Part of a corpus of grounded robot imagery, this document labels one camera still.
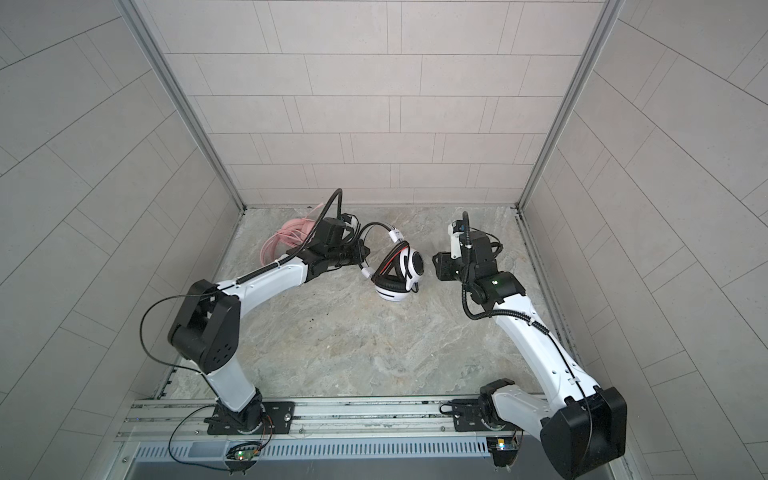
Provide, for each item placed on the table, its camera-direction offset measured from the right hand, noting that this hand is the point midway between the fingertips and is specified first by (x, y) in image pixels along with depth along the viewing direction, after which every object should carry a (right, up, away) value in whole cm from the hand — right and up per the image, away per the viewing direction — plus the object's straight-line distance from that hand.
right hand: (438, 257), depth 79 cm
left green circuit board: (-44, -42, -14) cm, 62 cm away
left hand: (-16, +2, +9) cm, 19 cm away
